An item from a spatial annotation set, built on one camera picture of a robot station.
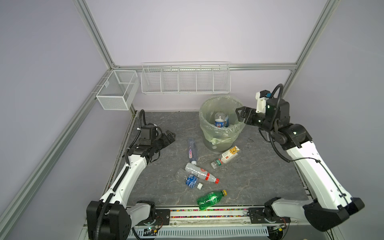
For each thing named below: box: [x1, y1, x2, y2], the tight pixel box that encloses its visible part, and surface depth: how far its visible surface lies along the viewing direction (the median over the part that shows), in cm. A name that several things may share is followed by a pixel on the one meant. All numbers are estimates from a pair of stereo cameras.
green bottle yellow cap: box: [197, 189, 228, 211], surface depth 76 cm
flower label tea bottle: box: [211, 146, 240, 169], surface depth 91 cm
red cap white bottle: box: [185, 162, 220, 184], surface depth 86 cm
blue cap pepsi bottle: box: [214, 112, 225, 128], surface depth 90 cm
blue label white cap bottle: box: [175, 168, 204, 190], surface depth 82 cm
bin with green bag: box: [199, 96, 245, 152], surface depth 88 cm
